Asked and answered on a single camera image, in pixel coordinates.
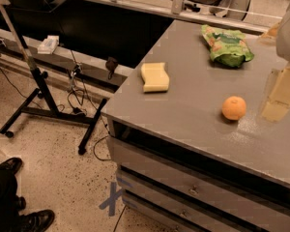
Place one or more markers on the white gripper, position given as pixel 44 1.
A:
pixel 277 101

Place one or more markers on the orange fruit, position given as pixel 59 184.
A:
pixel 234 108

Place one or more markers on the yellow sponge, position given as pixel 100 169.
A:
pixel 155 77

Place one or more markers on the green snack bag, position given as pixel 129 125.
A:
pixel 228 47

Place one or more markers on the white box on ledge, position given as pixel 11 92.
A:
pixel 48 45

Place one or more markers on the black rolling stand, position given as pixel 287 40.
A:
pixel 40 102

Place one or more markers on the black shoe upper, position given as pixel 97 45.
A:
pixel 13 164

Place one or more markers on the black shoe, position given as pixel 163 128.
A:
pixel 37 222
pixel 13 164

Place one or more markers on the black shoe lower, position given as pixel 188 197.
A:
pixel 37 222

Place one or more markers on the black trouser leg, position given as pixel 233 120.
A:
pixel 9 218

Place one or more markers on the top drawer with handle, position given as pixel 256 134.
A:
pixel 199 188

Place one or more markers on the drawer with handle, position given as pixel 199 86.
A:
pixel 174 211
pixel 199 188

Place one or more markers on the lower drawer with handle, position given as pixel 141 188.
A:
pixel 174 211

